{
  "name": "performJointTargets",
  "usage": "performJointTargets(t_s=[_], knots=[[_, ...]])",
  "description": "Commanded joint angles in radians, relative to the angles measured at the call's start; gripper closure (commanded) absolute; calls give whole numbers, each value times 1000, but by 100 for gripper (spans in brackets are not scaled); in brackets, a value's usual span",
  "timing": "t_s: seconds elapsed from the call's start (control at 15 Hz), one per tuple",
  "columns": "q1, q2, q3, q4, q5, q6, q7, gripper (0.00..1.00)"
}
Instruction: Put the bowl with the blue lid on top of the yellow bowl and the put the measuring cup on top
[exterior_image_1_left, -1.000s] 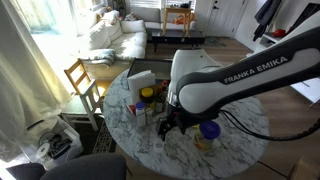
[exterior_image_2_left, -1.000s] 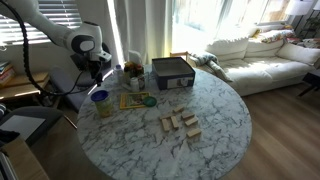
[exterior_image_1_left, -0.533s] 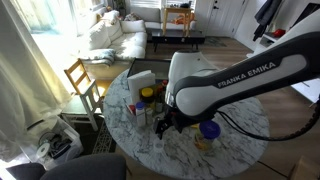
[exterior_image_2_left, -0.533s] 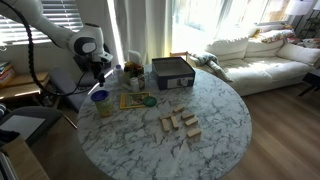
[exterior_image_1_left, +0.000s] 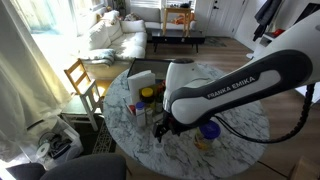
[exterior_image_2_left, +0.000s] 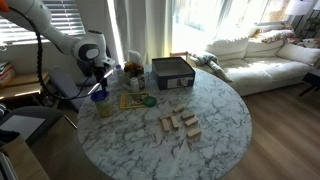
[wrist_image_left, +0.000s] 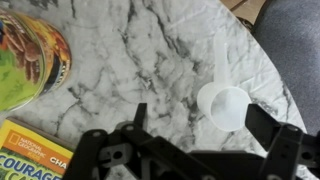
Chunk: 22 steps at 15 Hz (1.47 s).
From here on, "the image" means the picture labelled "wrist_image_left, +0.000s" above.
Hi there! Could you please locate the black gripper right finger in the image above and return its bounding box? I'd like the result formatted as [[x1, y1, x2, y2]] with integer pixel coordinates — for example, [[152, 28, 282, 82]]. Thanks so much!
[[244, 103, 320, 180]]

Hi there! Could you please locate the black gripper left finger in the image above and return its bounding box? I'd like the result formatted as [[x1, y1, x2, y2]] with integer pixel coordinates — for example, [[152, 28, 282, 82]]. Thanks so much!
[[62, 102, 150, 180]]

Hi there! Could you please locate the clear plastic measuring scoop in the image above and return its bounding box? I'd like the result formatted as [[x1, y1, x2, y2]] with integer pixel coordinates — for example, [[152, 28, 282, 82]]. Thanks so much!
[[196, 31, 253, 133]]

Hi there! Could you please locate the bowl with blue lid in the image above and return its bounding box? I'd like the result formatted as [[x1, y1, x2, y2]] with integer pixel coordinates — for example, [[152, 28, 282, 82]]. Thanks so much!
[[0, 7, 47, 113]]

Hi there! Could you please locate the National Geographic book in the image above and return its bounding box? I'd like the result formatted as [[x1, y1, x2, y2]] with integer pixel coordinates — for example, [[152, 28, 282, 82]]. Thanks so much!
[[0, 117, 76, 180]]

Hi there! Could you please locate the grey upholstered chair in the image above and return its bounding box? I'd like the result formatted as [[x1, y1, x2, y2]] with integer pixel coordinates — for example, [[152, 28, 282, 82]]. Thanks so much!
[[250, 0, 320, 137]]

